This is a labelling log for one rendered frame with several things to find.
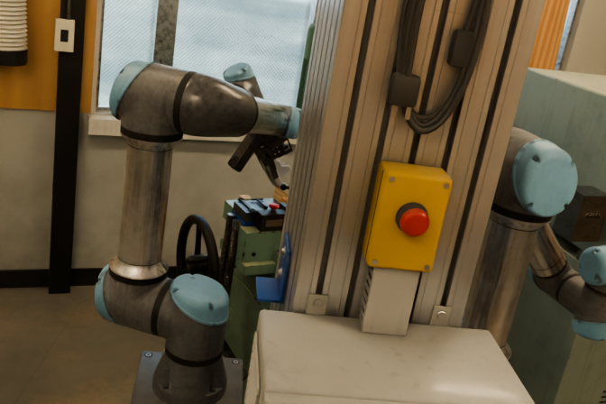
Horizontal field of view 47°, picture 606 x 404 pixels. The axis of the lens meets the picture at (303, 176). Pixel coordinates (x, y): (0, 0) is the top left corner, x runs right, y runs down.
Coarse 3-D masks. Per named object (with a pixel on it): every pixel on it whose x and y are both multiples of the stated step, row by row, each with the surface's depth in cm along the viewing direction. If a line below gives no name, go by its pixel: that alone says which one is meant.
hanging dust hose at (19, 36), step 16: (0, 0) 261; (16, 0) 264; (0, 16) 264; (16, 16) 267; (0, 32) 265; (16, 32) 268; (0, 48) 268; (16, 48) 270; (0, 64) 269; (16, 64) 272
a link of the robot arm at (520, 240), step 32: (512, 128) 122; (512, 160) 115; (544, 160) 112; (512, 192) 115; (544, 192) 113; (512, 224) 118; (544, 224) 117; (480, 256) 125; (512, 256) 120; (480, 288) 124; (512, 288) 122; (480, 320) 125
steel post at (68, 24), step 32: (64, 0) 279; (64, 32) 281; (64, 64) 288; (64, 96) 292; (64, 128) 297; (64, 160) 302; (64, 192) 307; (64, 224) 312; (64, 256) 317; (64, 288) 323
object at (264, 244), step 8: (240, 232) 189; (248, 232) 186; (256, 232) 187; (264, 232) 188; (272, 232) 190; (280, 232) 191; (240, 240) 189; (248, 240) 187; (256, 240) 188; (264, 240) 189; (272, 240) 190; (240, 248) 189; (248, 248) 188; (256, 248) 189; (264, 248) 190; (272, 248) 191; (240, 256) 189; (248, 256) 189; (256, 256) 190; (264, 256) 191; (272, 256) 192
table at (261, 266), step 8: (232, 200) 222; (272, 200) 228; (224, 208) 222; (232, 208) 217; (224, 216) 223; (240, 264) 189; (248, 264) 188; (256, 264) 189; (264, 264) 190; (272, 264) 191; (248, 272) 188; (256, 272) 189; (264, 272) 191; (272, 272) 192
